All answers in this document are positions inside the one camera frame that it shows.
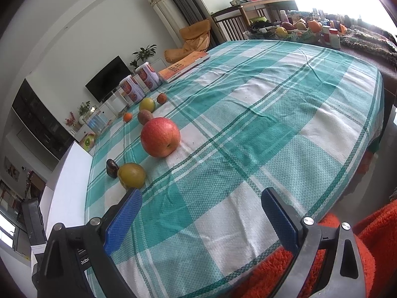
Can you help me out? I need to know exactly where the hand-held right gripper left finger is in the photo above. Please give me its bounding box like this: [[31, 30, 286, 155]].
[[37, 188, 143, 298]]

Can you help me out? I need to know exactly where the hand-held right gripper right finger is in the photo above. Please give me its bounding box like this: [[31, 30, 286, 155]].
[[261, 187, 377, 298]]

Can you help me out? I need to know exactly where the yellow-green round fruit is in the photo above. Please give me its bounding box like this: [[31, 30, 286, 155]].
[[117, 163, 146, 190]]

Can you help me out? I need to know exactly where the dark brown date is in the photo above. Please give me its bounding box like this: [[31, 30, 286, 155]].
[[106, 158, 119, 179]]

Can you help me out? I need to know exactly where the white side board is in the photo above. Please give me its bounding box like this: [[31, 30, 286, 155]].
[[39, 141, 94, 235]]

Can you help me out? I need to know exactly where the large red apple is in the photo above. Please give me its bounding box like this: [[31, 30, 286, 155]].
[[140, 117, 181, 158]]

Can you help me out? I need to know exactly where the black box device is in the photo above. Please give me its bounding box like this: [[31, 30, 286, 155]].
[[20, 199, 48, 257]]

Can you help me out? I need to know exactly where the green checked tablecloth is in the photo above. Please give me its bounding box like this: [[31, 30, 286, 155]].
[[84, 40, 385, 298]]

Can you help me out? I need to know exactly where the clear plastic container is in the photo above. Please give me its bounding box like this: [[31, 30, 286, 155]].
[[84, 111, 110, 136]]

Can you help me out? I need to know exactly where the orange fluffy cloth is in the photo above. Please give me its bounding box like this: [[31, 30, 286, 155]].
[[230, 200, 397, 298]]

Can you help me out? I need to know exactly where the brownish red fruit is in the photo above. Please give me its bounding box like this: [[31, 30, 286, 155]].
[[137, 110, 154, 125]]

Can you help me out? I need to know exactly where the red flower bouquet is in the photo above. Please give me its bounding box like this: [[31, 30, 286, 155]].
[[64, 111, 79, 131]]

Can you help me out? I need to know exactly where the small potted plant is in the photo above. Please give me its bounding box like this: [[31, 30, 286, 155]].
[[77, 101, 92, 125]]

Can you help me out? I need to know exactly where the green-yellow orange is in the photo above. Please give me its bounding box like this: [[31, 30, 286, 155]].
[[139, 98, 156, 112]]

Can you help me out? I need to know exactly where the clear glass container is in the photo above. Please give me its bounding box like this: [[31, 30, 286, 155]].
[[101, 89, 128, 118]]

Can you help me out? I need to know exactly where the dark glass cabinet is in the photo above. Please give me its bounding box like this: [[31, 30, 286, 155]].
[[11, 79, 77, 162]]

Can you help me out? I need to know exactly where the white and red tin can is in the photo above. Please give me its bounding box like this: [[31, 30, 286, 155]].
[[120, 75, 146, 104], [135, 62, 162, 92]]

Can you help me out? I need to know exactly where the black flat television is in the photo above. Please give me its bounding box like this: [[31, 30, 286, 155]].
[[85, 55, 132, 103]]

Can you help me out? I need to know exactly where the orange book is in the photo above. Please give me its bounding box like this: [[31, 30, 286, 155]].
[[158, 51, 211, 84]]

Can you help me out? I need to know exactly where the green leafy houseplant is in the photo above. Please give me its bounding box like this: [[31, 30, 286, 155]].
[[132, 44, 158, 64]]

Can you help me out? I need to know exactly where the green fruit basket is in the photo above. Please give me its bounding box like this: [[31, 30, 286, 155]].
[[243, 28, 325, 44]]

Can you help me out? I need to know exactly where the white bottle red cap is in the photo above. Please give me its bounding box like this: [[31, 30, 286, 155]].
[[327, 28, 341, 49]]

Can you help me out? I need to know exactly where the fringed woven blanket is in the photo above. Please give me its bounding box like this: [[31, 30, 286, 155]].
[[338, 24, 397, 69]]

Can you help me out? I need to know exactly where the dark wooden chair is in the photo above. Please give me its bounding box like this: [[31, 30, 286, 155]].
[[211, 6, 249, 43]]

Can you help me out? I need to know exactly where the white standing air conditioner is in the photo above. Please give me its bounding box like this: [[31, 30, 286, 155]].
[[145, 0, 190, 42]]

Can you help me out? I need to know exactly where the wooden side table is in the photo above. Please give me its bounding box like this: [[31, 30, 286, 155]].
[[230, 0, 299, 25]]

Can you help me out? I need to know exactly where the grey curtain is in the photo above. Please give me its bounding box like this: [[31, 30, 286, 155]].
[[148, 0, 215, 39]]

